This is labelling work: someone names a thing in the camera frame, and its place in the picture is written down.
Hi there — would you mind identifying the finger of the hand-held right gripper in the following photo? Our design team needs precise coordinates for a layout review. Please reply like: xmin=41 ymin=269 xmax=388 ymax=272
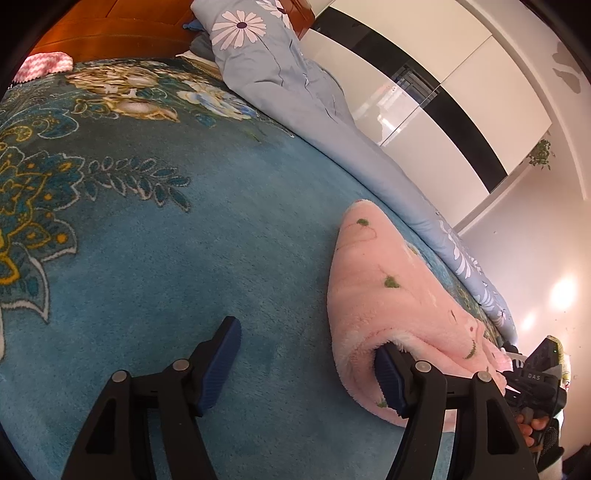
xmin=501 ymin=340 xmax=527 ymax=370

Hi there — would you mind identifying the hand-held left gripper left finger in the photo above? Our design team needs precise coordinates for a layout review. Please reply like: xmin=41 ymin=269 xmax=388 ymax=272
xmin=62 ymin=316 xmax=243 ymax=480

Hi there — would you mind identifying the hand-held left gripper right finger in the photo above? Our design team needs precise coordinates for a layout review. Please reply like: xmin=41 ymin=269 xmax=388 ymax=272
xmin=375 ymin=342 xmax=539 ymax=480

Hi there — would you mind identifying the pink fleece robe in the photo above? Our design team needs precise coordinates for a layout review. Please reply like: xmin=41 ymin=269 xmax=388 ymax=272
xmin=327 ymin=199 xmax=515 ymax=432

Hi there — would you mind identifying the person's right forearm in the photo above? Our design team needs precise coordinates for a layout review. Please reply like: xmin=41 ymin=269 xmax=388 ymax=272
xmin=538 ymin=445 xmax=566 ymax=480

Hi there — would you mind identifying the person's right hand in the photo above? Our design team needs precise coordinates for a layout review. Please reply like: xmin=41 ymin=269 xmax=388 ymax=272
xmin=514 ymin=412 xmax=549 ymax=452

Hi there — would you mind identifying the yellow knit sweater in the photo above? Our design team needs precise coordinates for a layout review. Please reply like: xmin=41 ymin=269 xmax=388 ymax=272
xmin=547 ymin=335 xmax=573 ymax=370

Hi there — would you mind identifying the teal floral blanket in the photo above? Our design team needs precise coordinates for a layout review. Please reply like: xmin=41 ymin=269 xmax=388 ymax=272
xmin=0 ymin=58 xmax=504 ymax=480

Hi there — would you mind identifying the green hanging plant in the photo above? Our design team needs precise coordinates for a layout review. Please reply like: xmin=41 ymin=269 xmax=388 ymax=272
xmin=526 ymin=138 xmax=557 ymax=171

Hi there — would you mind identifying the white wardrobe with black stripe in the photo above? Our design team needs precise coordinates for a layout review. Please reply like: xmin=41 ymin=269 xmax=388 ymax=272
xmin=295 ymin=0 xmax=555 ymax=222

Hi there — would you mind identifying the light blue floral quilt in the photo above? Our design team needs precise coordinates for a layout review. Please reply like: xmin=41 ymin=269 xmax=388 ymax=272
xmin=190 ymin=0 xmax=518 ymax=342

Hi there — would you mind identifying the grey pillow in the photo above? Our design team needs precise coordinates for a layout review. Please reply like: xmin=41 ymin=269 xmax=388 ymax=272
xmin=189 ymin=34 xmax=218 ymax=63

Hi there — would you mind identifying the pink white striped knit cloth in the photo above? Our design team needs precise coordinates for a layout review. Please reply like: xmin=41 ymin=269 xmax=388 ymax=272
xmin=11 ymin=52 xmax=75 ymax=84

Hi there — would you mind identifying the wooden headboard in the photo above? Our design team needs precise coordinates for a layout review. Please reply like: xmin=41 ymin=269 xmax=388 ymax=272
xmin=28 ymin=0 xmax=315 ymax=63

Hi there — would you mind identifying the grey butterfly wall decal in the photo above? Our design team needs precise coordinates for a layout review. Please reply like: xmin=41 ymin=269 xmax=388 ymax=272
xmin=551 ymin=41 xmax=583 ymax=90

